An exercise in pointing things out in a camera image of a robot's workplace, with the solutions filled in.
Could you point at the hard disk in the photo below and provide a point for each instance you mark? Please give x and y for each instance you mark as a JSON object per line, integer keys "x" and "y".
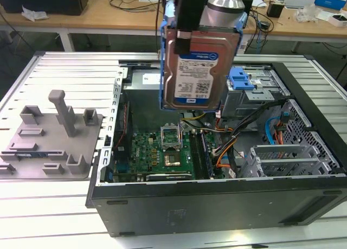
{"x": 189, "y": 78}

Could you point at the metal disk bay cage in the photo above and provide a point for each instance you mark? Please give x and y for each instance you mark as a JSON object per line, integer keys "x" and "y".
{"x": 252, "y": 154}

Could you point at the long wooden desk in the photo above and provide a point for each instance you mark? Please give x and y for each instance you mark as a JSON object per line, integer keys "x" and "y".
{"x": 108, "y": 21}

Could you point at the small black cube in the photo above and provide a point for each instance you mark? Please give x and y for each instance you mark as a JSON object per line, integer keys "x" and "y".
{"x": 275, "y": 9}

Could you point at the blue plastic latch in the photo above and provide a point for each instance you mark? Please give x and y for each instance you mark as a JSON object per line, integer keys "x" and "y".
{"x": 238, "y": 80}

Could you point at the silver power supply unit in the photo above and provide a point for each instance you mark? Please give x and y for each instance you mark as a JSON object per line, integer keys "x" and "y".
{"x": 143, "y": 108}

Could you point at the flat grey device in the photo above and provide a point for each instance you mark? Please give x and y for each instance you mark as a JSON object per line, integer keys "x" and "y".
{"x": 298, "y": 2}

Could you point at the metal optical drive cage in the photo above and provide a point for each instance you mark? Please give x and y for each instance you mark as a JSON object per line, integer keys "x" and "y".
{"x": 244, "y": 102}

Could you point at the clear plastic bag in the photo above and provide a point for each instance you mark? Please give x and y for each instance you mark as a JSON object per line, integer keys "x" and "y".
{"x": 306, "y": 14}

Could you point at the CPU socket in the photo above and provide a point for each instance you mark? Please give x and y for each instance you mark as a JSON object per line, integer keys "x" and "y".
{"x": 170, "y": 137}

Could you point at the blue cardboard box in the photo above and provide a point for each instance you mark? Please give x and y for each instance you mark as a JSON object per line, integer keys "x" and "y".
{"x": 330, "y": 0}

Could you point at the black RAM slot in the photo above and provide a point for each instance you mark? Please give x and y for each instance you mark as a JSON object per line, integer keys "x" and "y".
{"x": 198, "y": 154}
{"x": 194, "y": 154}
{"x": 201, "y": 154}

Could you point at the large black box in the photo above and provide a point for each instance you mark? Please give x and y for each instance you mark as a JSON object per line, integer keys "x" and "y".
{"x": 40, "y": 2}

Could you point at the small white box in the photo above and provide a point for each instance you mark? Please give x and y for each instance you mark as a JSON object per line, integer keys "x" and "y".
{"x": 337, "y": 19}

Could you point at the green motherboard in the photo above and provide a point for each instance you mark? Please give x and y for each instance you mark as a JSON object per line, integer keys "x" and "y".
{"x": 143, "y": 154}

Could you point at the crumpled white plastic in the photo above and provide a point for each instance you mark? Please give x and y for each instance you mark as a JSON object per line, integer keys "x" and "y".
{"x": 33, "y": 14}

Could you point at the black graphics card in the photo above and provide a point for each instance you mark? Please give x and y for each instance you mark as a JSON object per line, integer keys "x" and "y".
{"x": 168, "y": 177}

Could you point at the grey parts rack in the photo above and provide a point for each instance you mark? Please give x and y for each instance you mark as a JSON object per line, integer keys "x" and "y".
{"x": 54, "y": 148}

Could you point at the black open PC case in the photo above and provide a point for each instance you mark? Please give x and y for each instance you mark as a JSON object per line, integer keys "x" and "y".
{"x": 189, "y": 211}

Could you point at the dark RAM stick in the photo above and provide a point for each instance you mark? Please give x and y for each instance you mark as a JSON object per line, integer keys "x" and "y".
{"x": 29, "y": 153}

